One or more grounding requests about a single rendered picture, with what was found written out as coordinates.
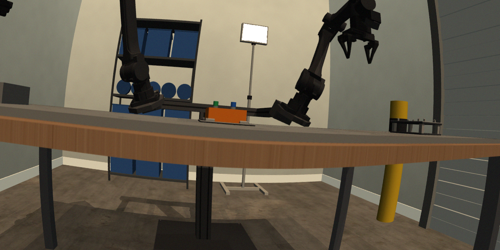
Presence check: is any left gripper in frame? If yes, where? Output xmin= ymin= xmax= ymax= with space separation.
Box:
xmin=337 ymin=28 xmax=379 ymax=64

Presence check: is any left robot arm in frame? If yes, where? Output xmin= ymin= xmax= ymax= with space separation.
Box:
xmin=280 ymin=0 xmax=381 ymax=122

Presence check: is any grey slotted rack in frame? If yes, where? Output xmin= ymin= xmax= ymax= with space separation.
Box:
xmin=0 ymin=82 xmax=30 ymax=105

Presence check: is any beige perforated plate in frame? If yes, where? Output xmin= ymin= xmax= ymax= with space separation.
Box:
xmin=0 ymin=103 xmax=500 ymax=144

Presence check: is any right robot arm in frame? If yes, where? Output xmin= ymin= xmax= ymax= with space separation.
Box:
xmin=120 ymin=0 xmax=160 ymax=108

